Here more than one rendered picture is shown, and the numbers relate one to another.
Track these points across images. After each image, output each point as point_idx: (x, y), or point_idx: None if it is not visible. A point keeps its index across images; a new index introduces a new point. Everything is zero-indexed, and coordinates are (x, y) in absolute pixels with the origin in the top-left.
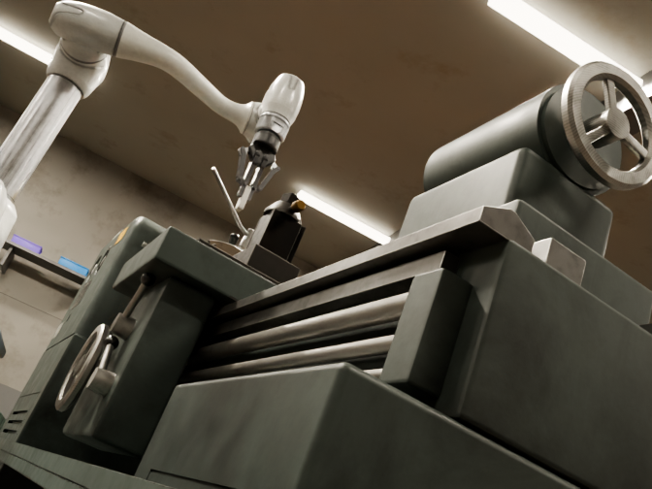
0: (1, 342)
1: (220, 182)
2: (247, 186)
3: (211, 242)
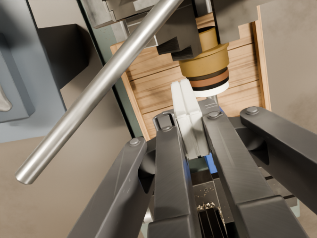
0: (50, 66)
1: (78, 125)
2: (192, 157)
3: (143, 12)
